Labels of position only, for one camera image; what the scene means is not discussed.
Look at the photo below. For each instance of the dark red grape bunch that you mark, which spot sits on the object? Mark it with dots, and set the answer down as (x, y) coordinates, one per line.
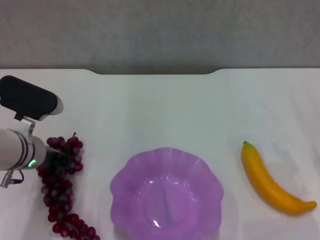
(58, 190)

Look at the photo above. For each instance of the yellow plastic banana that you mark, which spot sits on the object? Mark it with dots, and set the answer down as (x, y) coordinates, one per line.
(265, 185)

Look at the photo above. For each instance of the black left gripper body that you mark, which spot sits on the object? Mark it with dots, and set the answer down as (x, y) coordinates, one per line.
(56, 157)

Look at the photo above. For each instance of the silver camera mount bracket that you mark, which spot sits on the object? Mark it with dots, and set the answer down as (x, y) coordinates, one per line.
(28, 127)

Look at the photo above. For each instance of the purple wavy plastic plate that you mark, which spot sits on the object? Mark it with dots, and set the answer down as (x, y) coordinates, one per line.
(165, 195)

